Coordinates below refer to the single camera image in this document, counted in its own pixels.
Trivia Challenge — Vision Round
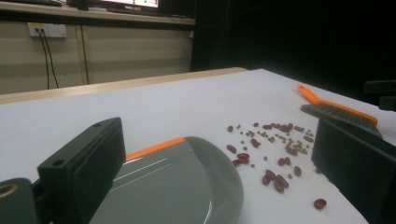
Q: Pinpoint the wooden table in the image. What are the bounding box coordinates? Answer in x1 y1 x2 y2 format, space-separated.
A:
0 66 249 105

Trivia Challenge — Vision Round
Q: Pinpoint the computer monitor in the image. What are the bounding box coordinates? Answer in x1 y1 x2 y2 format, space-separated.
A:
99 0 161 9

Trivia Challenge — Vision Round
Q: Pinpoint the black curtain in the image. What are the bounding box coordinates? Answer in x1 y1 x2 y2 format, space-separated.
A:
190 0 396 105

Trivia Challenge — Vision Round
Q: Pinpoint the grey dustpan with orange edge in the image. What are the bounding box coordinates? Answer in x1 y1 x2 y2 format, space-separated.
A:
88 135 245 224

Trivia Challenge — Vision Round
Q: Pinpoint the group of red beans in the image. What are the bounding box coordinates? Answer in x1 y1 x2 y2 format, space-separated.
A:
226 121 328 211

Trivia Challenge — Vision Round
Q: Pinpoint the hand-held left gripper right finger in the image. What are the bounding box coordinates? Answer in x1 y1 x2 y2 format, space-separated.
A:
311 119 396 224

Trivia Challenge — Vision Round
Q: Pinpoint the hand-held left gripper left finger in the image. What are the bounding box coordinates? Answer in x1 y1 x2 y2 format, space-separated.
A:
36 117 127 224

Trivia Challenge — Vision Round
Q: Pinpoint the black wall cable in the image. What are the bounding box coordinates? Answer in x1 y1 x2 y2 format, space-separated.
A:
41 29 60 90
36 29 50 91

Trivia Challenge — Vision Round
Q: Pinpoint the group of small green beans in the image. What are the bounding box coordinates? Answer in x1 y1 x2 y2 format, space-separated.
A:
236 124 314 180

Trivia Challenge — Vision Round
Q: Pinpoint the white wall socket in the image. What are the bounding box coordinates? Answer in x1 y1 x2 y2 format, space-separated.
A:
27 21 68 39

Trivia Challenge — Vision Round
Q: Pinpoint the orange brush with grey bristles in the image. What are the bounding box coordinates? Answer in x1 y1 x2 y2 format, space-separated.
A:
296 84 384 139

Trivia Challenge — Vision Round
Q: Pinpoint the long desk with dark edge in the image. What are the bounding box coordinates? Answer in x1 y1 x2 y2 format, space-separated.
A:
0 1 196 26

